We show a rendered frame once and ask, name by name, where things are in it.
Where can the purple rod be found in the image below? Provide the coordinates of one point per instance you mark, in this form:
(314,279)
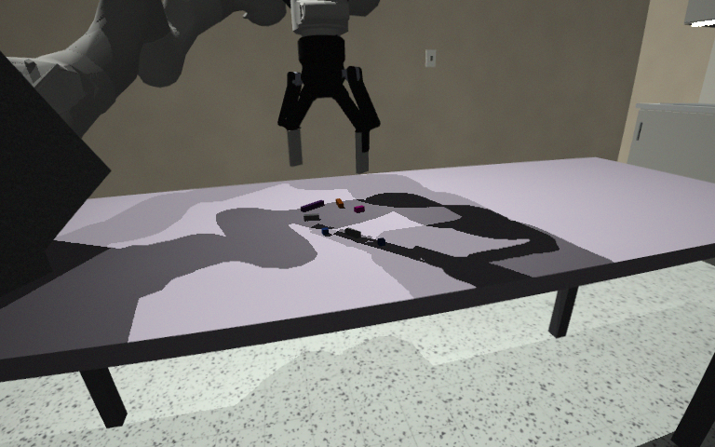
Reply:
(312,205)

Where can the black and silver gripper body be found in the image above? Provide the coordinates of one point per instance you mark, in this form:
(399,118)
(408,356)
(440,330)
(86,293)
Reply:
(322,55)

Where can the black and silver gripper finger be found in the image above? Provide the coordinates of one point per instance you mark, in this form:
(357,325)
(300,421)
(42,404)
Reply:
(363,119)
(293,111)

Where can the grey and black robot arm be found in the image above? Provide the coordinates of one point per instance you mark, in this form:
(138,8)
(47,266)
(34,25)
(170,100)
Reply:
(138,37)

